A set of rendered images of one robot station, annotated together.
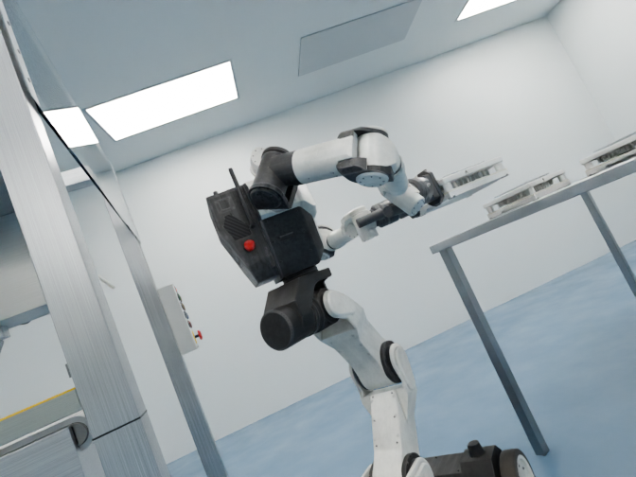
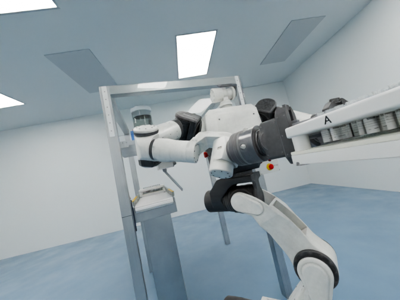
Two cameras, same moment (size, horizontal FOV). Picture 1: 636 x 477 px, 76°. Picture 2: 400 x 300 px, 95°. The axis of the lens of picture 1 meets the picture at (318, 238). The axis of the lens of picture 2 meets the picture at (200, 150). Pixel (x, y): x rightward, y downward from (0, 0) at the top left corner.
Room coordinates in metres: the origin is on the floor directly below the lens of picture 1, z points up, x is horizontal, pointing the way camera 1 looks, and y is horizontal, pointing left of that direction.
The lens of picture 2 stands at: (1.15, -0.80, 1.05)
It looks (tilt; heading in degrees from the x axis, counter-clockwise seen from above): 5 degrees up; 92
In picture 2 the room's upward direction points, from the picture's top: 12 degrees counter-clockwise
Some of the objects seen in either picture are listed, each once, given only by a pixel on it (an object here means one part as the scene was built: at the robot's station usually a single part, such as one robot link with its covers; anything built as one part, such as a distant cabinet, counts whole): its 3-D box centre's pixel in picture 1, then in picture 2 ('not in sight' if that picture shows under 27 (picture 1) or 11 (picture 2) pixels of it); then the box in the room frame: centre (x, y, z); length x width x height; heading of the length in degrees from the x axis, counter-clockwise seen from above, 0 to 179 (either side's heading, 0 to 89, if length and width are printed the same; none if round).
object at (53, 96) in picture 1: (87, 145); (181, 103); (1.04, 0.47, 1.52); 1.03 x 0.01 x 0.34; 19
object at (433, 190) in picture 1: (423, 189); (268, 140); (1.29, -0.37, 1.07); 0.12 x 0.10 x 0.13; 137
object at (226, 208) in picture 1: (267, 228); (228, 138); (1.27, 0.13, 1.15); 0.34 x 0.30 x 0.36; 15
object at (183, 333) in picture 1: (178, 319); (264, 156); (1.56, 0.62, 1.02); 0.17 x 0.06 x 0.26; 19
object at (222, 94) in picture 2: (261, 166); (222, 96); (1.28, 0.07, 1.36); 0.10 x 0.07 x 0.09; 15
